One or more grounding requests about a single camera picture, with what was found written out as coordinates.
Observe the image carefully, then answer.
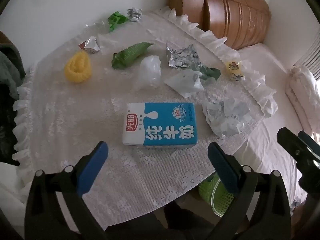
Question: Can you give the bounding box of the green plastic basket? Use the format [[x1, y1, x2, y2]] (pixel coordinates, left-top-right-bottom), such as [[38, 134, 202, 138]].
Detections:
[[198, 172, 235, 217]]

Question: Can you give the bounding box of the crumpled bright green wrapper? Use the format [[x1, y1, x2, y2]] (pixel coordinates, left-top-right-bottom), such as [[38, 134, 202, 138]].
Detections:
[[108, 11, 128, 32]]

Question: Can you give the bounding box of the blue and white milk carton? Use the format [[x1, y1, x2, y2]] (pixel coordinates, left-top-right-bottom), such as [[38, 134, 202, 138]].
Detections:
[[122, 102, 198, 149]]

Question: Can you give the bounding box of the yellow foam fruit net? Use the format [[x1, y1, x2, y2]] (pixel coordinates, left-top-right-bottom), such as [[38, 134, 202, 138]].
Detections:
[[64, 50, 92, 83]]

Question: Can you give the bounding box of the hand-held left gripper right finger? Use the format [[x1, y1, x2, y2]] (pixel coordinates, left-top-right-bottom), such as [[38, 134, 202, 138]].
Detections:
[[207, 142, 293, 240]]

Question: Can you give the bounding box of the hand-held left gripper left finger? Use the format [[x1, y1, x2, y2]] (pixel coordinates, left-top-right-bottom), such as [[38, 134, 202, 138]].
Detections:
[[24, 141, 109, 240]]

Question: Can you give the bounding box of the white plastic bag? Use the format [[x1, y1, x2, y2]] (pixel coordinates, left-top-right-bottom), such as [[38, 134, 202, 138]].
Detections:
[[135, 56, 162, 89]]

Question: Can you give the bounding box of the white paper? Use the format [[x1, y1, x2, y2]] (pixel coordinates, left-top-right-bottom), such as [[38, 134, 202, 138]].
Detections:
[[202, 97, 250, 137]]

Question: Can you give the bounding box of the crumpled silver foil ball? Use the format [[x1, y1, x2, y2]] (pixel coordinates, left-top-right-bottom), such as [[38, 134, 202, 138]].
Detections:
[[127, 7, 142, 22]]

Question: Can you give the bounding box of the white bed sheet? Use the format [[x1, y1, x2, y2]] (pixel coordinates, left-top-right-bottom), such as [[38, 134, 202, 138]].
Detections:
[[232, 42, 310, 205]]

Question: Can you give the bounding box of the green snack bag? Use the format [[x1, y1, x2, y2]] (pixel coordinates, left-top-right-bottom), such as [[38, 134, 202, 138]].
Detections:
[[111, 42, 155, 69]]

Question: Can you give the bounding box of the wooden headboard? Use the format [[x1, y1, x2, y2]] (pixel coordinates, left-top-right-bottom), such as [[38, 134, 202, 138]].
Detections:
[[169, 0, 272, 50]]

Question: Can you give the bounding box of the silver foil wrapper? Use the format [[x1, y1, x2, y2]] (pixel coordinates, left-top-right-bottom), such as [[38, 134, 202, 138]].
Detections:
[[166, 43, 202, 68]]

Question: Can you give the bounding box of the red and silver wrapper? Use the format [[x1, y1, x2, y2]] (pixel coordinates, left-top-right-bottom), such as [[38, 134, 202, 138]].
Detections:
[[79, 36, 100, 55]]

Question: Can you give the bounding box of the white folded duvet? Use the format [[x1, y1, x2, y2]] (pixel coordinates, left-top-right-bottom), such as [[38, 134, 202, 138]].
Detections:
[[285, 65, 320, 135]]

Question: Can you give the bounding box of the small yellow wrapper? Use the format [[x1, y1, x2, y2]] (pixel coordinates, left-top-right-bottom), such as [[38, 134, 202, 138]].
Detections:
[[225, 60, 244, 80]]

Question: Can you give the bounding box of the clear plastic bottle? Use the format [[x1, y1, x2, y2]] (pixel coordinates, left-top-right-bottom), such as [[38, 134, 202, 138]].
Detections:
[[85, 21, 107, 30]]

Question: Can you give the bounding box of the dark green wrapper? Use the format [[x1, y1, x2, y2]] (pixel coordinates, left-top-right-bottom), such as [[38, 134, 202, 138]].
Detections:
[[200, 65, 221, 82]]

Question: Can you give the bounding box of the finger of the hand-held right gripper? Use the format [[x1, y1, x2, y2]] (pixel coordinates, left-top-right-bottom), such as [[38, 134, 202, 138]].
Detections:
[[277, 127, 320, 167], [297, 131, 320, 155]]

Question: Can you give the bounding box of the white lace tablecloth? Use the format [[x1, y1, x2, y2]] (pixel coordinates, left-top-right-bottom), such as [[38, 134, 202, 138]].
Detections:
[[12, 6, 278, 225]]

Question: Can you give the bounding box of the dark green cloth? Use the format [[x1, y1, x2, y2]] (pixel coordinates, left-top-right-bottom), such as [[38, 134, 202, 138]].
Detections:
[[0, 31, 25, 165]]

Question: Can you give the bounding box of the white plastic wrapper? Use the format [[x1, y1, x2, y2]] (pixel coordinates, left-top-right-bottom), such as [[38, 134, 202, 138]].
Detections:
[[164, 69, 205, 98]]

